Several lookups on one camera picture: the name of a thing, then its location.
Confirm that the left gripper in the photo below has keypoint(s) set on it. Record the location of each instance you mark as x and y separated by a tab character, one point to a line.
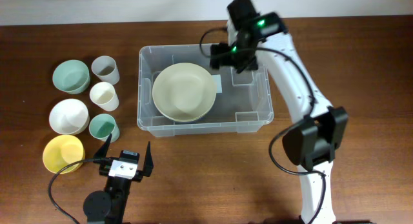
147	168

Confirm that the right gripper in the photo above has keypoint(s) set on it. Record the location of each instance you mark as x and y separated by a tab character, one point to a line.
226	57

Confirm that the cream large bowl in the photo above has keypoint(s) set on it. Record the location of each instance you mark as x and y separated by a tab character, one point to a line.
184	91

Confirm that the white small bowl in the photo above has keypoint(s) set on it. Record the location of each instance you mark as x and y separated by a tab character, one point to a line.
69	117

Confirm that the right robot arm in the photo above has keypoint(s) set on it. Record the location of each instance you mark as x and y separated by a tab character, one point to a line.
317	129

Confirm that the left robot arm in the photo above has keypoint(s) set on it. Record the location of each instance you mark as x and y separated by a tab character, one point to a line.
108	205

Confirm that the white label in bin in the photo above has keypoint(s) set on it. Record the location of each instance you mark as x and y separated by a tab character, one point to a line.
217	80

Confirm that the green cup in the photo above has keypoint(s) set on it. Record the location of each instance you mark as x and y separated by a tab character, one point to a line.
102	125

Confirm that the yellow small bowl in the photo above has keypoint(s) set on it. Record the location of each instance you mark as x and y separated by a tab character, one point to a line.
62	151

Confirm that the cream cup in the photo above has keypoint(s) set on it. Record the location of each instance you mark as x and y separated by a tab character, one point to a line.
104	95

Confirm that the clear plastic storage bin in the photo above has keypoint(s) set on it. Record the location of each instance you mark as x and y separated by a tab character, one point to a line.
244	105

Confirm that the grey cup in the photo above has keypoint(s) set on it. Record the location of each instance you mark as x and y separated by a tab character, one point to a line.
105	68

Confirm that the green small bowl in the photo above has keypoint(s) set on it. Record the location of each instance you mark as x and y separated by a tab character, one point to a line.
72	77

